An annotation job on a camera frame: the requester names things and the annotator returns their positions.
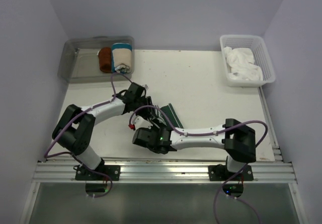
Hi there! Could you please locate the green white striped towel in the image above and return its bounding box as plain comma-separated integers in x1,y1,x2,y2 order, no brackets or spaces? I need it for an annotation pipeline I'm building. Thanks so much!
149,103,183,128

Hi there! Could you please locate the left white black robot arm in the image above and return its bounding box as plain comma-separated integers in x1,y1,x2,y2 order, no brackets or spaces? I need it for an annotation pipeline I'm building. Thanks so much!
52,83,151,180

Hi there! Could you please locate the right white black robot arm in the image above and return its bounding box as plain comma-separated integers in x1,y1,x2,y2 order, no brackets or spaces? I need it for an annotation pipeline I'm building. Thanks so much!
129,117,256,180

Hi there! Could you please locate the beige teal rolled towel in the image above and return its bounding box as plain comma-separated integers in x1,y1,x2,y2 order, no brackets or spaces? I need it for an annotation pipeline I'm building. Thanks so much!
111,43,132,74

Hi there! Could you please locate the brown rolled towel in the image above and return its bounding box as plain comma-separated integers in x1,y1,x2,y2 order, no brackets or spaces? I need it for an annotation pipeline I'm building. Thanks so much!
98,47,112,73

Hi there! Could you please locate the clear grey plastic bin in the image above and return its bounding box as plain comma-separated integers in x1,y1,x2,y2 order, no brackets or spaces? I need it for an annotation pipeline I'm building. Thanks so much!
57,36,134,84

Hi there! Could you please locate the white crumpled towel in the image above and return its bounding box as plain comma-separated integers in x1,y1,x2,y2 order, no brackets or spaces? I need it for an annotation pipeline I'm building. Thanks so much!
223,47,263,81

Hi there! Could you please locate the white plastic basket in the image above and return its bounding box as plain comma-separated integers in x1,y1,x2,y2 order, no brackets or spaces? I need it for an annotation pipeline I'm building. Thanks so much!
220,35,276,88

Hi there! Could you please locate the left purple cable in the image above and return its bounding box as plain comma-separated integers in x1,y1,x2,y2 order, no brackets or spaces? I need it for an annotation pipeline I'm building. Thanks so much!
44,72,134,198

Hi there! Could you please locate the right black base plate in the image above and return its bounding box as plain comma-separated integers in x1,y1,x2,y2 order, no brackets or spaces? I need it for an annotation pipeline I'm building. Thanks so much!
208,164,254,181

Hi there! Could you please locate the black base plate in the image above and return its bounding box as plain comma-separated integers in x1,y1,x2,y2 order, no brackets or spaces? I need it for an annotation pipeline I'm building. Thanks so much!
73,165,121,181
208,164,254,181

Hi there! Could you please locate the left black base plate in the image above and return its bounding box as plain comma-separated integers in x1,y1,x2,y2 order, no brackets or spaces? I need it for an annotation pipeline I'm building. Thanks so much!
73,165,121,181

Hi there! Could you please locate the aluminium mounting rail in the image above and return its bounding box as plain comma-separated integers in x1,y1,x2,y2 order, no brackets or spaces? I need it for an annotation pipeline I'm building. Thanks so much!
32,158,297,184

